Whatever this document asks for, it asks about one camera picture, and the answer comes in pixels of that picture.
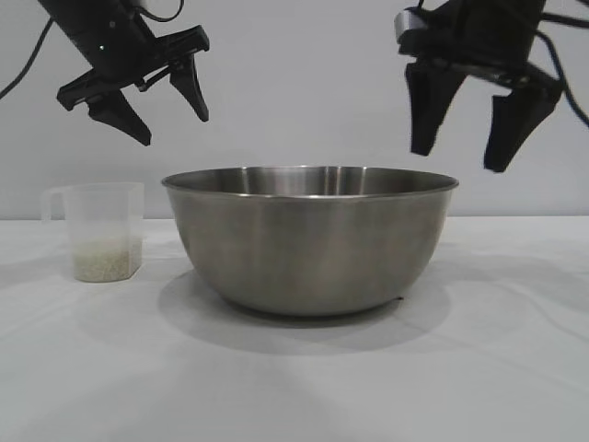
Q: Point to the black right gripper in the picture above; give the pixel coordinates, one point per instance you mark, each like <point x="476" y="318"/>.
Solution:
<point x="483" y="32"/>

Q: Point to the right wrist camera unit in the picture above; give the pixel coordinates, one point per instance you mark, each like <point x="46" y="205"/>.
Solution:
<point x="409" y="25"/>

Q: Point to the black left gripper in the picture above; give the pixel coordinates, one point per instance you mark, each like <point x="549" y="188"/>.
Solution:
<point x="111" y="42"/>

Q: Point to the clear plastic measuring cup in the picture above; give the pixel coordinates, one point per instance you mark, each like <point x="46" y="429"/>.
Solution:
<point x="106" y="216"/>

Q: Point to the stainless steel mixing bowl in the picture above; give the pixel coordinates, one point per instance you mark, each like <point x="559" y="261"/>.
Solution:
<point x="308" y="239"/>

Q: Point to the white tablecloth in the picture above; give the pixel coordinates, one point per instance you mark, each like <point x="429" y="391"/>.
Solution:
<point x="294" y="368"/>

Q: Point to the white rice grains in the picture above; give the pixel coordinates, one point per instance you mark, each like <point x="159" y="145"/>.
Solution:
<point x="108" y="262"/>

